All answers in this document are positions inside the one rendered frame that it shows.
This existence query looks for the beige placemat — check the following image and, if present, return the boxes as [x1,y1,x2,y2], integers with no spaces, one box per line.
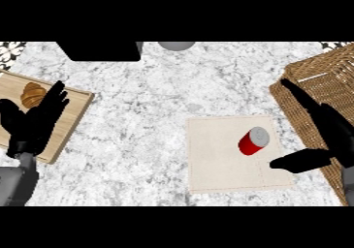
[185,114,296,195]

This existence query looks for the pale wooden cutting board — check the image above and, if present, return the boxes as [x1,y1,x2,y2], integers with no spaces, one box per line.
[0,68,96,165]

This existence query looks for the grey round object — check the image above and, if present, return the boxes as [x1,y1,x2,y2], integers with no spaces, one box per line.
[155,42,197,52]

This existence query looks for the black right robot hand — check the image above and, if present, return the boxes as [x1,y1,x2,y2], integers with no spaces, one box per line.
[268,77,354,174]

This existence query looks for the black appliance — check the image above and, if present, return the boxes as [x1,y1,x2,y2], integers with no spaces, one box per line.
[55,42,145,63]

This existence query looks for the red can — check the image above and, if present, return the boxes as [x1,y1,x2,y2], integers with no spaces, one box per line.
[237,126,271,157]

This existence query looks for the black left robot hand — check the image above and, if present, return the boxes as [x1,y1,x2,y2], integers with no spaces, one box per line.
[0,79,70,159]

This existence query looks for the brown wicker basket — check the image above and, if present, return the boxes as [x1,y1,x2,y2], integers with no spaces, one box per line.
[268,42,354,207]

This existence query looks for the brown croissant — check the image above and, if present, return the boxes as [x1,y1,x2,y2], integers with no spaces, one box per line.
[19,81,47,109]

